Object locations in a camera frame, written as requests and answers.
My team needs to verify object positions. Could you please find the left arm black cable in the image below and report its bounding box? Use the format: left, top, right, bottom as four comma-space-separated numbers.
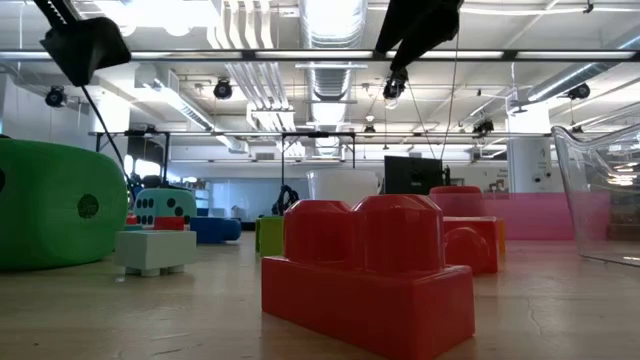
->
79, 84, 136, 204

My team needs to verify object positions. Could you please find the black background frame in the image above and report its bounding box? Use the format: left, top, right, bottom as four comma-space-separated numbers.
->
88, 129, 357, 191

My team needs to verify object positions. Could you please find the red two-stud brick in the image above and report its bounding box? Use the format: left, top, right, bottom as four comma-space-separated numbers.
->
442, 216, 500, 276
260, 193, 477, 360

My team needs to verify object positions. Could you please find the silver round ceiling duct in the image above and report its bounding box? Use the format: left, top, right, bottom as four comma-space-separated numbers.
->
298, 0, 370, 157

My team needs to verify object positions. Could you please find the blue two-stud brick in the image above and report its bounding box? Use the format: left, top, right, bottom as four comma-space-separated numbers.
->
189, 216, 243, 246

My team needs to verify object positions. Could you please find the green small brick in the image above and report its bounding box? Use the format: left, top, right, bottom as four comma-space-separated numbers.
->
254, 215, 285, 259

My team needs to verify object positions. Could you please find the teal foam die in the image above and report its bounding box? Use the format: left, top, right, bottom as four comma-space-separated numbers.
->
132, 188, 198, 227

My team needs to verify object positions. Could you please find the white column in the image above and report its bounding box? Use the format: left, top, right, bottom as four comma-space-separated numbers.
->
506, 102, 554, 194

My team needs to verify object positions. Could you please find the black monitor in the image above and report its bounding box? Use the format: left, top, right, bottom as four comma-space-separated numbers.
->
383, 155, 446, 196

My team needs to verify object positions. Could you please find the pale teal small brick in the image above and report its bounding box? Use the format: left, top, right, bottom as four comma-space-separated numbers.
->
114, 229, 198, 279

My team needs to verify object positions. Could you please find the green foam die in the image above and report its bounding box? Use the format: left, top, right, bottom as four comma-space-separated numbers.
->
0, 137, 130, 274

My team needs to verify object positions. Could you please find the white rectangular air duct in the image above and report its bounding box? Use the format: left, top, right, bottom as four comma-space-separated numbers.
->
133, 64, 249, 154

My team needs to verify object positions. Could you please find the black overhead light bar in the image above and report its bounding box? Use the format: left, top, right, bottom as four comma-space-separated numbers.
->
0, 47, 640, 63

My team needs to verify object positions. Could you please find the white plastic cup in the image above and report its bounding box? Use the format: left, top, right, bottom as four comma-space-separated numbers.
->
305, 168, 382, 207

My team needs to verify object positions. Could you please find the black hanging camera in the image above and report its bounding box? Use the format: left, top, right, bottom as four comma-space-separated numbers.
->
382, 67, 410, 110

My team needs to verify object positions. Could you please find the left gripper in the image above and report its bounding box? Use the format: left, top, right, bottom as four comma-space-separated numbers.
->
39, 16, 133, 88

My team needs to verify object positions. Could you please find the silver slanted ceiling duct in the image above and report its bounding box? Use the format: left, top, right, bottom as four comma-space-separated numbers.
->
524, 29, 640, 104

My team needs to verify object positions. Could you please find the pink plastic bin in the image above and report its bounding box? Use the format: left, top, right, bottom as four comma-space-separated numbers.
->
428, 192, 612, 242

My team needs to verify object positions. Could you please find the clear plastic bin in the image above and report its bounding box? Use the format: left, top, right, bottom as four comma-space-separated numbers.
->
550, 123, 640, 268

